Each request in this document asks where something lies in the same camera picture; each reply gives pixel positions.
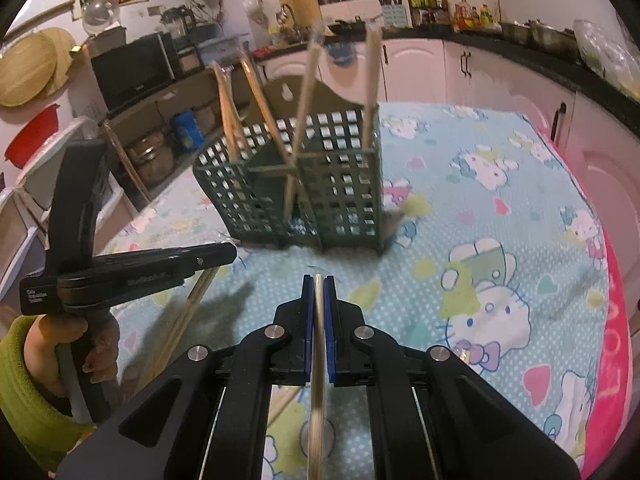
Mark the blue snack bag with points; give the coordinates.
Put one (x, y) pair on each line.
(189, 131)

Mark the wooden cutting board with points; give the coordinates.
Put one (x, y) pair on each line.
(299, 4)

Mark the blue plastic basin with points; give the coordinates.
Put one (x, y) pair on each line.
(341, 53)

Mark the red label bottle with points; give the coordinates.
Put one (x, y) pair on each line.
(463, 12)

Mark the steel basin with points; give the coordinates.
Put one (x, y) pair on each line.
(542, 37)

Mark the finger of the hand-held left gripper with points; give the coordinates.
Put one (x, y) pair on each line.
(170, 257)
(135, 285)

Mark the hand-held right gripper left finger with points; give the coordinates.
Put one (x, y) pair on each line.
(307, 320)

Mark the person's left hand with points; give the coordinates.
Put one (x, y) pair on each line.
(102, 350)

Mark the round bamboo board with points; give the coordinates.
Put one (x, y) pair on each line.
(22, 72)
(62, 57)

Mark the black wok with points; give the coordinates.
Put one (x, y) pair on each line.
(348, 25)

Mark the clear plastic bag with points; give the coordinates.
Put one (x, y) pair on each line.
(607, 55)

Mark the wooden chopsticks pair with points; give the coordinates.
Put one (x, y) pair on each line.
(306, 105)
(229, 110)
(192, 305)
(317, 340)
(370, 85)
(265, 110)
(284, 402)

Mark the green plastic utensil holder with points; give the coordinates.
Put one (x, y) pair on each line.
(320, 195)

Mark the wooden shelf table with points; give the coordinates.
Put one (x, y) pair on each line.
(165, 105)

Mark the red plastic basin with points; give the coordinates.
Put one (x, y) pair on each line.
(32, 135)

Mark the steel cooking pot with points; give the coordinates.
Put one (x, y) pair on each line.
(150, 156)

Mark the black electric kettle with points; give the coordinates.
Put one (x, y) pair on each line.
(177, 20)

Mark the clear plastic storage box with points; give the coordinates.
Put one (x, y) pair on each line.
(220, 50)

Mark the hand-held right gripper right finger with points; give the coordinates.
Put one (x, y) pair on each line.
(329, 320)

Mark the person's left forearm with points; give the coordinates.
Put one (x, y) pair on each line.
(25, 410)

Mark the white kettle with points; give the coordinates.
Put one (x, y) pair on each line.
(255, 8)

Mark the white kitchen cabinet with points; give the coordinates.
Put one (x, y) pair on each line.
(600, 170)

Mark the yellow oil bottle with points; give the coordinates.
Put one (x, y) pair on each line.
(485, 15)

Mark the black microwave oven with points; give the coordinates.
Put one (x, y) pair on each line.
(132, 71)

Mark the pink fleece blanket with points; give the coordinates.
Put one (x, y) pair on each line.
(612, 350)

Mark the clear glass dome lid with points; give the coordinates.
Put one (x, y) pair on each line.
(102, 15)

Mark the white rack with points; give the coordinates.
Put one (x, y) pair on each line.
(30, 200)

